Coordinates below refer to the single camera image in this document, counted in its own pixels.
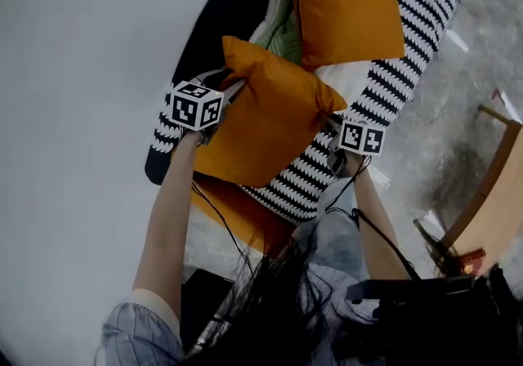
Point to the person's left forearm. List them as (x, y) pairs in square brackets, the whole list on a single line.
[(167, 225)]

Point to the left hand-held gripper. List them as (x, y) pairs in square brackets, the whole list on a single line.
[(194, 107)]

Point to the person's grey trousers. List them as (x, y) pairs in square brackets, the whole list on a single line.
[(339, 233)]

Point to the white pillow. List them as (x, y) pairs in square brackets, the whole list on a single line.
[(347, 80)]

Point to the person's striped blue shirt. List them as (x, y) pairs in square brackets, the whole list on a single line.
[(135, 336)]

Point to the oval wooden coffee table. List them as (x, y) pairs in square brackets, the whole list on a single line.
[(502, 209)]

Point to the black chest-mounted screen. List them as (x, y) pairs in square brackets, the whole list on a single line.
[(408, 286)]

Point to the orange sofa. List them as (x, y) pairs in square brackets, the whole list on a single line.
[(237, 209)]

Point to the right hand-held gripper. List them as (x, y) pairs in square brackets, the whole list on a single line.
[(361, 137)]

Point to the black chest rig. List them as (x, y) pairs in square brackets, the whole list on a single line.
[(441, 327)]

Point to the black glass cabinet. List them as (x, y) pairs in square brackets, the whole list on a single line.
[(204, 295)]

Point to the red book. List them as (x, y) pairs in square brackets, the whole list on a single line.
[(474, 255)]

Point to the green knitted cloth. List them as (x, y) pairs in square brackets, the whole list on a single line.
[(284, 33)]

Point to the person's right forearm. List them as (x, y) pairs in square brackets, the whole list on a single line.
[(376, 217)]

